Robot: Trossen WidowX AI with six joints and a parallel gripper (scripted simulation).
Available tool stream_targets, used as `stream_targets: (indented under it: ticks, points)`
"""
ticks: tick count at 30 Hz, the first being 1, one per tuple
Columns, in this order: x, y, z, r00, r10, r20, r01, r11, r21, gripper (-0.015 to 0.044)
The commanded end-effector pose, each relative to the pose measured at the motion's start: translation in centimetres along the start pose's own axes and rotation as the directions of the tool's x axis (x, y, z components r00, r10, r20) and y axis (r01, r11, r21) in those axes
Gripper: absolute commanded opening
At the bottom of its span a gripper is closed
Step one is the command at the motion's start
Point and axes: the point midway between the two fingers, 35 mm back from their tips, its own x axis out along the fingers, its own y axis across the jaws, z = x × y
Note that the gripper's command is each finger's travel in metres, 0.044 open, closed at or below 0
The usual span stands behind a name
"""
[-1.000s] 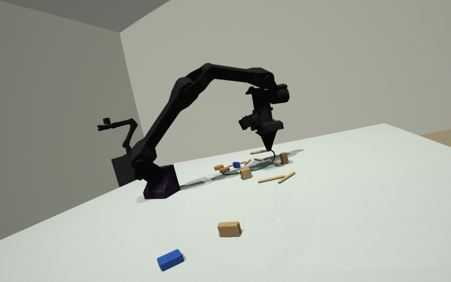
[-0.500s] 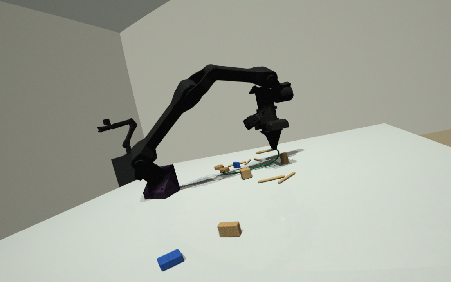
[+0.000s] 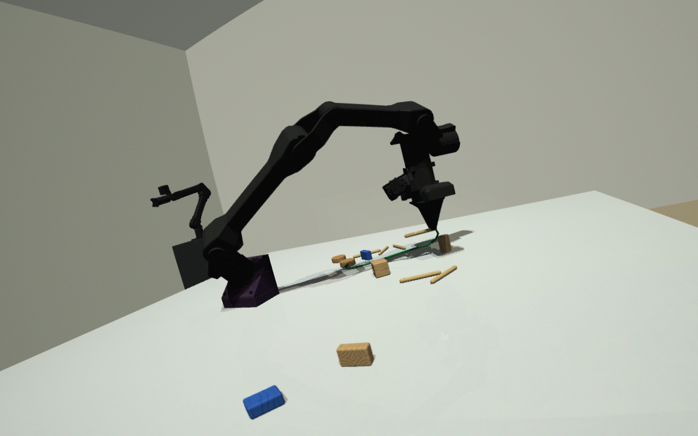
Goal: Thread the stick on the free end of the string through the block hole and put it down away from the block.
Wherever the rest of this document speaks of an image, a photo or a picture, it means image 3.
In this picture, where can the light wooden block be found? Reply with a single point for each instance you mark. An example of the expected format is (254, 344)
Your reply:
(380, 268)

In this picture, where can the brown wooden block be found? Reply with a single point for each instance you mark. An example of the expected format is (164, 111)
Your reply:
(355, 354)

